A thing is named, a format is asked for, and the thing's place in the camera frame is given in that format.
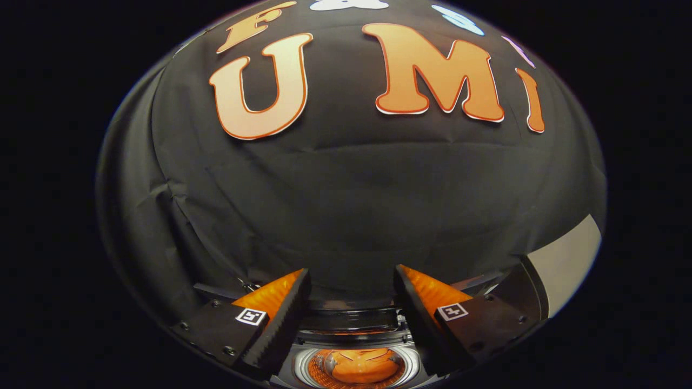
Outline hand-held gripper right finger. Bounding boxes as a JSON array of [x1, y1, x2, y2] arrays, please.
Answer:
[[393, 264, 543, 379]]

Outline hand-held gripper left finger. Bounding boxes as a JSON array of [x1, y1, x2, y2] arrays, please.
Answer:
[[170, 268, 312, 381]]

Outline gray washing machine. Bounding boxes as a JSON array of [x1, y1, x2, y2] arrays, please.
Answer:
[[192, 281, 460, 389]]

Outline yellow polo shirt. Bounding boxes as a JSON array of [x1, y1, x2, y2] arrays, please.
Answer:
[[329, 348, 402, 385]]

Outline black backdrop cloth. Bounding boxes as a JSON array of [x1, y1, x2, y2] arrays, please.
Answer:
[[96, 0, 607, 346]]

